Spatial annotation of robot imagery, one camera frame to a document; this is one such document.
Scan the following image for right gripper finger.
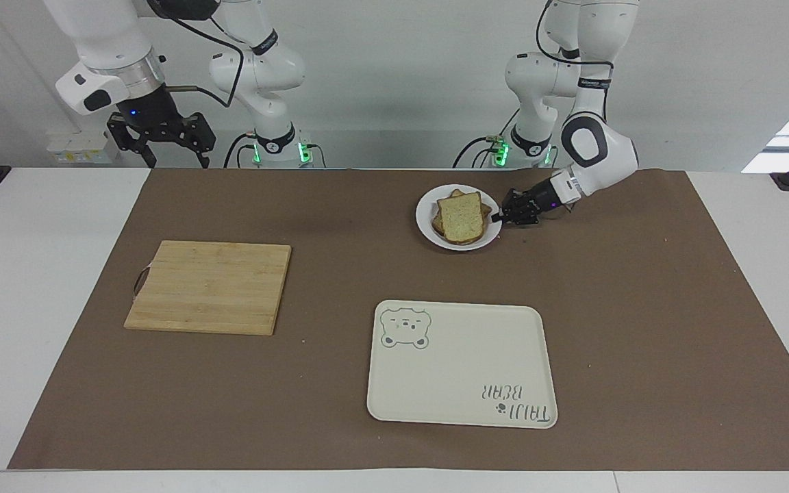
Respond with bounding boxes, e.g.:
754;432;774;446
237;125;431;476
107;114;159;169
175;112;218;170

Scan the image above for white electrical box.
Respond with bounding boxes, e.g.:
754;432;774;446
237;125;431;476
47;133;114;166

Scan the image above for black cable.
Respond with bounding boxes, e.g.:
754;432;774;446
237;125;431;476
165;17;247;109
223;131;259;169
536;0;616;121
453;136;506;169

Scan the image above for white round plate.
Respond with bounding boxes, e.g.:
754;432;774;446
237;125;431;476
415;184;503;252

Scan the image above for lower bread slices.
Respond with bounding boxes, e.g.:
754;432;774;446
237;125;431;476
431;188;493;238

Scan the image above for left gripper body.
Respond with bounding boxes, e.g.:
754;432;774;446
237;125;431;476
519;181;562;219

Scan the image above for toasted bread slice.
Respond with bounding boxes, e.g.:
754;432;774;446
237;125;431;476
437;191;488;246

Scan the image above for cream tray with bear print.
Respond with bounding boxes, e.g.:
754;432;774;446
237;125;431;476
366;299;559;430

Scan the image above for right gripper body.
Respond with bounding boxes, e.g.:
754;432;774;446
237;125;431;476
115;86;187;139

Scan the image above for wooden cutting board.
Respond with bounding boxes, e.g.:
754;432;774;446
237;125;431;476
124;240;293;337

